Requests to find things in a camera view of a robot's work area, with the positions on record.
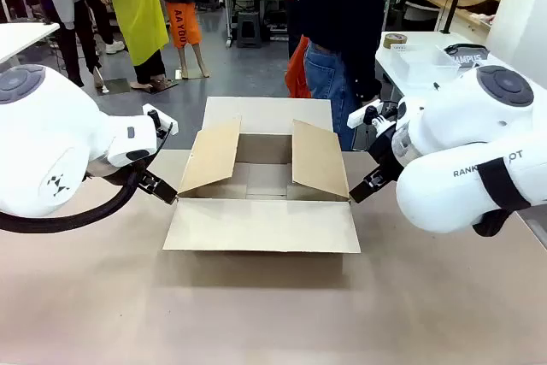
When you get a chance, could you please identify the brown tape roll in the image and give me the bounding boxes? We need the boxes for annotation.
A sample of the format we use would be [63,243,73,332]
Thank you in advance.
[383,32,409,50]

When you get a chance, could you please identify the black strap on arm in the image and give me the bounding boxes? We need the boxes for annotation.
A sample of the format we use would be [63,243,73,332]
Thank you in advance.
[477,157,532,212]

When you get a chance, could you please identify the wooden table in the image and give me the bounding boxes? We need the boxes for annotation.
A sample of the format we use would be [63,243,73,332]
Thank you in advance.
[426,0,504,38]

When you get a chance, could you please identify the orange bag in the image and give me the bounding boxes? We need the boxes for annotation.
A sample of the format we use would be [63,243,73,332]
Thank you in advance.
[285,35,313,99]

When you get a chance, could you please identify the person's left forearm dark sleeve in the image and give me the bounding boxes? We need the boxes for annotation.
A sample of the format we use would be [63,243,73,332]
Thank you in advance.
[341,14,382,103]

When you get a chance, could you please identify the orange printed shorts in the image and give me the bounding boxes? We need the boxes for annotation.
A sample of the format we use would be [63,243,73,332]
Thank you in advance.
[165,1,202,48]

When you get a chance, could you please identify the mannequin base plate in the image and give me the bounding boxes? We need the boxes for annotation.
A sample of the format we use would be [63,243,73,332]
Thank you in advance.
[96,78,132,95]

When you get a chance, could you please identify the person in dark sweater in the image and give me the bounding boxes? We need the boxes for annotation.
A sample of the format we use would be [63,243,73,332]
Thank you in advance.
[297,0,388,151]

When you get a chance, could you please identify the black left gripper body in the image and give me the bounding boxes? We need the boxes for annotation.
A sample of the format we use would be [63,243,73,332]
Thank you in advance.
[135,162,156,190]

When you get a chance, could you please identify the brown cardboard box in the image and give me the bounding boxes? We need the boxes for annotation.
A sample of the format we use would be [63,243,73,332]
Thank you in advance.
[162,96,362,276]

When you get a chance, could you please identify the yellow apron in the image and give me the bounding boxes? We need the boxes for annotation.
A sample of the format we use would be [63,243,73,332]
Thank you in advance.
[109,0,170,67]

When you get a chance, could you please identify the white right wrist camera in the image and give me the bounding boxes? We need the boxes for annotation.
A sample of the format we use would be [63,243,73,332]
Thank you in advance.
[347,98,384,129]

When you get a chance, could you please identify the black corrugated cable hose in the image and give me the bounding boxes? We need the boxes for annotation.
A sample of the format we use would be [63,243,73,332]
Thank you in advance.
[0,159,149,233]

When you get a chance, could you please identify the clear plastic tray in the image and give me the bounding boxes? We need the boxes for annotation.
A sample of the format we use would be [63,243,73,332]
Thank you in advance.
[386,44,462,86]

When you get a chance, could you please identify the white partition panel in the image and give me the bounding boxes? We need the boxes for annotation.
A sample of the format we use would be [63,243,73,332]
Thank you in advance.
[486,0,547,86]

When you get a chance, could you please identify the black lamp pole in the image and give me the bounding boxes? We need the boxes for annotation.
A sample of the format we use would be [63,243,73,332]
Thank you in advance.
[438,0,466,35]

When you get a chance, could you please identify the black plastic stool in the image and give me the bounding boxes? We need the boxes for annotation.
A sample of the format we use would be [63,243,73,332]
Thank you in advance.
[236,12,263,49]

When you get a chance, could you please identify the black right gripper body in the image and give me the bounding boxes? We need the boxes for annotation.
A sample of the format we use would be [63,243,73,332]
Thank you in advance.
[367,123,405,180]

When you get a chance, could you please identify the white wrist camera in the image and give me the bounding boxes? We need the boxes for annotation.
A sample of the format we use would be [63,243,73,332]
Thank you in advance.
[347,98,384,129]
[142,103,177,138]

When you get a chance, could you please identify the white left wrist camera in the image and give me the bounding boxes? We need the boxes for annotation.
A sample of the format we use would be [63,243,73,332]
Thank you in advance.
[142,103,177,138]

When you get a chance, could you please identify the black printed bag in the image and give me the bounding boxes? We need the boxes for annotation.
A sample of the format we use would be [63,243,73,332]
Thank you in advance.
[443,43,491,72]

